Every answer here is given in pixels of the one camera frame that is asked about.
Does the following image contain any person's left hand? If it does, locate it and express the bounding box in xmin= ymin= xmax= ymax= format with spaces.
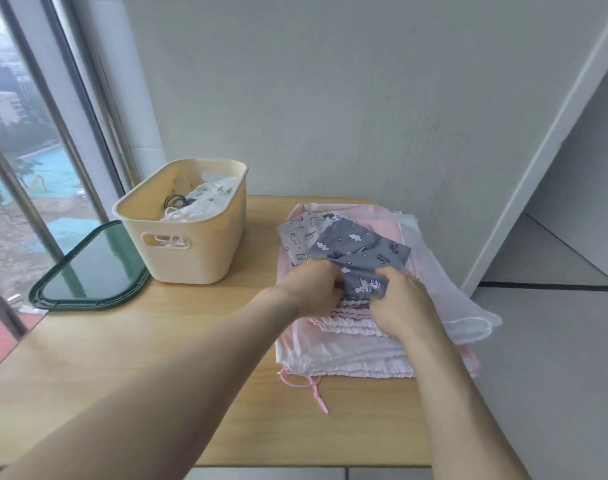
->
xmin=278 ymin=258 xmax=345 ymax=318

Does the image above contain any person's right hand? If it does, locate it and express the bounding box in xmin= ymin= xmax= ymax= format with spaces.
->
xmin=370 ymin=267 xmax=449 ymax=345

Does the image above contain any grey cloud print cloth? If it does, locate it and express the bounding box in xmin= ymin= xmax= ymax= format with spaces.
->
xmin=309 ymin=220 xmax=412 ymax=301

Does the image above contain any person's right forearm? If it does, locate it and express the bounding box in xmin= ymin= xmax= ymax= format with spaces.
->
xmin=397 ymin=320 xmax=532 ymax=480

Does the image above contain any person's left forearm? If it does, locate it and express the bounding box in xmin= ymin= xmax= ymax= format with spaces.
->
xmin=0 ymin=287 xmax=304 ymax=480

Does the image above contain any pink smocked garment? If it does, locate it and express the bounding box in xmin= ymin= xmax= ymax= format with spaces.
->
xmin=306 ymin=294 xmax=390 ymax=338

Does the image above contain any pale pink folded cloth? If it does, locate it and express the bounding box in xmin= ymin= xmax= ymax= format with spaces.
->
xmin=283 ymin=202 xmax=482 ymax=378

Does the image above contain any white sheer cloth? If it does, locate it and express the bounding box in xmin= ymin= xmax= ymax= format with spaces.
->
xmin=384 ymin=210 xmax=503 ymax=344

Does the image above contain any light grey animal print cloth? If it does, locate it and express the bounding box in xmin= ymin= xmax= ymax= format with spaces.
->
xmin=276 ymin=212 xmax=355 ymax=268

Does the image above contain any white gathered garment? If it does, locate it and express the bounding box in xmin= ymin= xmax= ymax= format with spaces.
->
xmin=275 ymin=319 xmax=417 ymax=380

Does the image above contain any cream plastic basket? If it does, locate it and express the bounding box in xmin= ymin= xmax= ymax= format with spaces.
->
xmin=112 ymin=159 xmax=248 ymax=285

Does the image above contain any dark green tray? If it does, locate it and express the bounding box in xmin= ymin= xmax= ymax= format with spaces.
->
xmin=29 ymin=220 xmax=152 ymax=311

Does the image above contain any metal window railing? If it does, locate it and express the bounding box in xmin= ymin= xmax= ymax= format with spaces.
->
xmin=0 ymin=126 xmax=52 ymax=340

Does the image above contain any pink drawstring cord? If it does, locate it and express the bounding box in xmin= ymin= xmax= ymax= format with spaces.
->
xmin=279 ymin=367 xmax=330 ymax=414

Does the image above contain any black cord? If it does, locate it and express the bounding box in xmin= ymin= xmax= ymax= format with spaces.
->
xmin=164 ymin=194 xmax=199 ymax=212

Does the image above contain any grey window frame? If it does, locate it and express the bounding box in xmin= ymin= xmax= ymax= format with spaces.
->
xmin=0 ymin=0 xmax=165 ymax=255

